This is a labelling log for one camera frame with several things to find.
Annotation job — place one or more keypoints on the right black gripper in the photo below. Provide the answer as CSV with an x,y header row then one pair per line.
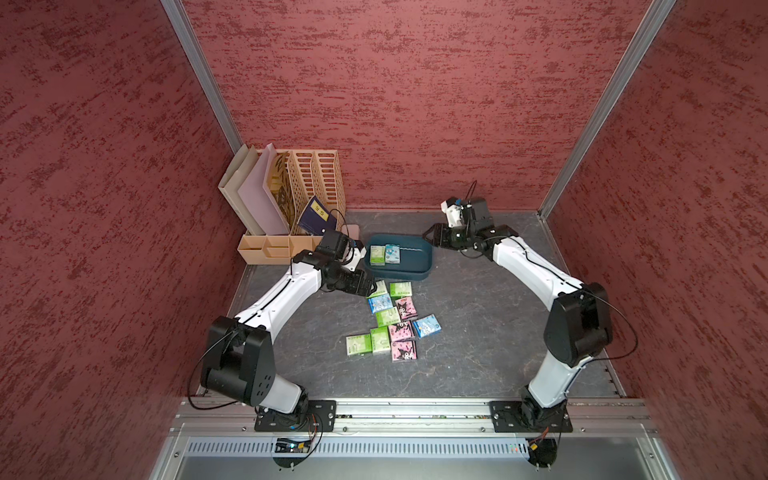
x,y
439,234

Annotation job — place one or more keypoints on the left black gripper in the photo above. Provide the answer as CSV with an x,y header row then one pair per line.
x,y
354,285

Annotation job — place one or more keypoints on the green tissue pack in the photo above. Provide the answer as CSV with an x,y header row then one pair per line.
x,y
381,289
377,255
359,344
380,340
387,317
398,290

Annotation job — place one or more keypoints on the blue tissue pack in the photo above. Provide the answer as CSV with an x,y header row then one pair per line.
x,y
392,254
380,303
426,326

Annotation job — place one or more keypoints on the teal plastic storage box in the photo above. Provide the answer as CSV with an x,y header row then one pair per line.
x,y
416,258

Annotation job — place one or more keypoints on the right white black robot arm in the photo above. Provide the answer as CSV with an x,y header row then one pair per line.
x,y
579,325

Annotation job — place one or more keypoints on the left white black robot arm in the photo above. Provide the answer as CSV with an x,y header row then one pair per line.
x,y
239,360

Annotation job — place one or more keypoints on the pink pencil case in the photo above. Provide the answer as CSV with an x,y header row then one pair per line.
x,y
352,231

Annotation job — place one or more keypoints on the dark blue booklet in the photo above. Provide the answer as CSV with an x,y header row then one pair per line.
x,y
315,219

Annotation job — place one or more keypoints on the pink tissue pack upper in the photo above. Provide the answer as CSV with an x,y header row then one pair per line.
x,y
406,308

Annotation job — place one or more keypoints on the pink tissue pack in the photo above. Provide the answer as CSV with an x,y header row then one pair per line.
x,y
401,331
406,308
404,350

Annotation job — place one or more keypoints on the pink tissue pack middle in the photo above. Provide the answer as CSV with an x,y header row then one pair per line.
x,y
401,331

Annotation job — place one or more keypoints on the pink tissue pack bottom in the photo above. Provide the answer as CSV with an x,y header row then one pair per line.
x,y
404,350

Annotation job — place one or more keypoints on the gold patterned book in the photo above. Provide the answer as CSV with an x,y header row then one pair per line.
x,y
280,188

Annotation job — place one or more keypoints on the lilac folder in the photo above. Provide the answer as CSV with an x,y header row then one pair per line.
x,y
257,197

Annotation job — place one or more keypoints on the beige folder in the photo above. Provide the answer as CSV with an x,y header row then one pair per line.
x,y
237,171

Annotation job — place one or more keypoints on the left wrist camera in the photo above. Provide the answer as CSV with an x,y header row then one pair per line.
x,y
342,248

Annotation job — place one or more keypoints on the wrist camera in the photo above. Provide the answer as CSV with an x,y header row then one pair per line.
x,y
342,248
472,213

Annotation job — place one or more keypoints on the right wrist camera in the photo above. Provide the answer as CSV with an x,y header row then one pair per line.
x,y
472,213

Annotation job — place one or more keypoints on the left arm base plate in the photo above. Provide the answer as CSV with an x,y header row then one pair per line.
x,y
310,416

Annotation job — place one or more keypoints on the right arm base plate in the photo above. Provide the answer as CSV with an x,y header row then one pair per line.
x,y
526,416

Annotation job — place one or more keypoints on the aluminium front rail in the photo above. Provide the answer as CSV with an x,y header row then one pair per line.
x,y
424,417

